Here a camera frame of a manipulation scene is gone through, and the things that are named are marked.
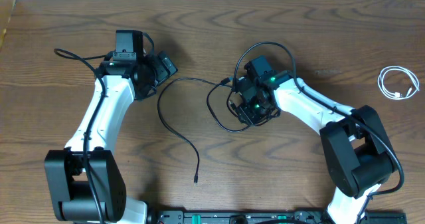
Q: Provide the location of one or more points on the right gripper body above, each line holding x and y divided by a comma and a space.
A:
254, 111

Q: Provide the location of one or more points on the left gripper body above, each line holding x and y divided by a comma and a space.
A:
156, 72

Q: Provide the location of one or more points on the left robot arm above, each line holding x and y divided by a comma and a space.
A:
83, 178

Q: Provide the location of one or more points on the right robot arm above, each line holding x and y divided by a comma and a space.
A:
358, 153

